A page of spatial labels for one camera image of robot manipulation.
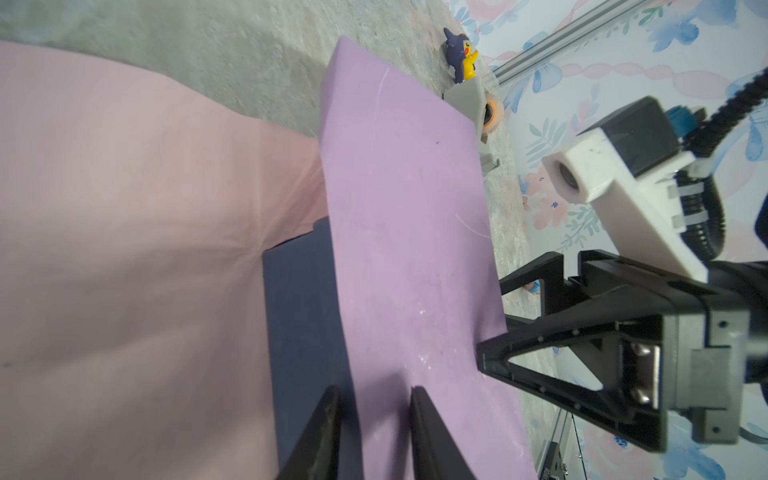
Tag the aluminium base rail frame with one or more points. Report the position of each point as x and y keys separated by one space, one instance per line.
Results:
x=562 y=456

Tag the pink purple wrapping paper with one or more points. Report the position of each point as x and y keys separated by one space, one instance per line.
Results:
x=134 y=216

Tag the yellow purple toy figure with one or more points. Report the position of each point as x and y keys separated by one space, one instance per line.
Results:
x=460 y=54

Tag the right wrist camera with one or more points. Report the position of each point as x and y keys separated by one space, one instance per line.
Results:
x=625 y=168

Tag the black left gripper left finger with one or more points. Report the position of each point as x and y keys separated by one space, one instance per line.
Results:
x=316 y=453

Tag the aluminium corner post right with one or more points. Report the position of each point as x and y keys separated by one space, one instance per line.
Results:
x=596 y=20

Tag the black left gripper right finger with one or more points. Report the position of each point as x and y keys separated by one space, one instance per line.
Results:
x=435 y=453

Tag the clear tape roll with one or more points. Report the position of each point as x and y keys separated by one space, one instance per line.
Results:
x=494 y=114

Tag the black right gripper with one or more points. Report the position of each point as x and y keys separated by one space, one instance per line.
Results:
x=670 y=345

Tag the grey tape dispenser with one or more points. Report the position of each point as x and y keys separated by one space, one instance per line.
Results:
x=469 y=98

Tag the blue pink toy figure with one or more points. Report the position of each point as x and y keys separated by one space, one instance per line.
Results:
x=533 y=287

